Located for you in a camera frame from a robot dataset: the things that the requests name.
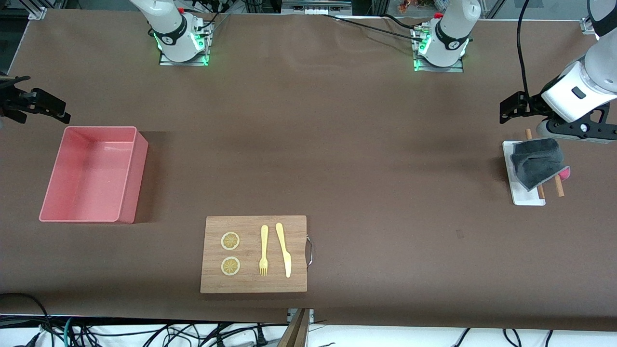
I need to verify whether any grey and pink cloth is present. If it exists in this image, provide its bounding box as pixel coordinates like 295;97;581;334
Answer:
510;138;571;192

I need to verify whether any pink plastic bin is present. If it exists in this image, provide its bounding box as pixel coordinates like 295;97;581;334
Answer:
39;126;149;224

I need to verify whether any white rectangular rack tray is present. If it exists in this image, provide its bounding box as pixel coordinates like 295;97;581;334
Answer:
502;140;546;206

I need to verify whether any grey power strip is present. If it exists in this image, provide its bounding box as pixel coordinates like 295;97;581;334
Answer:
282;0;353;15

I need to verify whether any yellow plastic fork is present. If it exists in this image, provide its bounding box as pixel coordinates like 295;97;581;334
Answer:
259;225;269;277

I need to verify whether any wooden cutting board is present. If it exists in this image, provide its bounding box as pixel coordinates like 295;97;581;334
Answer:
200;215;314;294

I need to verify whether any yellow plastic knife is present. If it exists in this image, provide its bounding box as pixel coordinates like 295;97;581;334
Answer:
275;223;292;278

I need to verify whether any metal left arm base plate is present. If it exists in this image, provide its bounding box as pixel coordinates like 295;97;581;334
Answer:
413;24;465;73

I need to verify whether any short black table cable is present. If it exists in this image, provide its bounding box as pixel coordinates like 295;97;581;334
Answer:
383;13;429;31

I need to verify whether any long black table cable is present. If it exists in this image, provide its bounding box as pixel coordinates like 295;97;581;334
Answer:
321;13;426;41

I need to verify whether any thick black floor cable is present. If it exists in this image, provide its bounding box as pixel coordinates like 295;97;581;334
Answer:
0;292;51;347

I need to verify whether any brown wooden post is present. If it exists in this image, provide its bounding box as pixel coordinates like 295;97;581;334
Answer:
277;308;311;347

